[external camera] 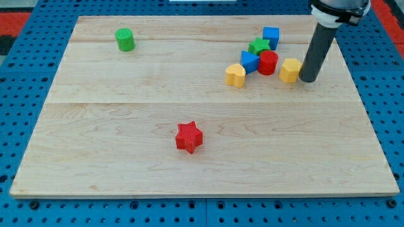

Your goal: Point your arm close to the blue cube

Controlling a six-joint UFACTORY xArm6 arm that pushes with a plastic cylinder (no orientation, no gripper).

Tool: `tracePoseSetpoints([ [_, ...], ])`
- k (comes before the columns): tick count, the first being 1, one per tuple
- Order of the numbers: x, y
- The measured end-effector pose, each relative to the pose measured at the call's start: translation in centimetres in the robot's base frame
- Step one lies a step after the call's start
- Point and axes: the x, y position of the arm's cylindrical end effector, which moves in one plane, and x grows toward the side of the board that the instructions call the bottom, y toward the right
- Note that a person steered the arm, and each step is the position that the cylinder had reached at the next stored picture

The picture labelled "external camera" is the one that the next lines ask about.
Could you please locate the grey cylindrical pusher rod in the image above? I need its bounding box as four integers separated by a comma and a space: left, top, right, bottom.
299, 23, 338, 83

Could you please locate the red cylinder block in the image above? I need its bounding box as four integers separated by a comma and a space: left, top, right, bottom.
258, 50, 278, 76

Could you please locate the yellow heart block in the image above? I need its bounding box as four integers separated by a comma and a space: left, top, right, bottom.
225, 64, 246, 88

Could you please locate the blue cube block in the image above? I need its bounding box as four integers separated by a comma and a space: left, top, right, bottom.
263, 26, 280, 50

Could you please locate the green cylinder block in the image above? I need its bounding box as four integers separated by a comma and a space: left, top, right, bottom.
115, 28, 135, 52

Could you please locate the blue triangle block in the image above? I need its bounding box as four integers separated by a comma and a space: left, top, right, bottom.
240, 50, 260, 74

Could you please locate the red star block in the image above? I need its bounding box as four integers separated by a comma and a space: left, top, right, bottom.
175, 121, 203, 154

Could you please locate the light wooden board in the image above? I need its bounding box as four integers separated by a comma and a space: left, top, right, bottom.
9, 15, 400, 199

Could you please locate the green star block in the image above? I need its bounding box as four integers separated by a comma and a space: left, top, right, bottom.
247, 37, 271, 55

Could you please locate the yellow hexagon block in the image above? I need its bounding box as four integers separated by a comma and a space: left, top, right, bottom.
278, 59, 302, 83

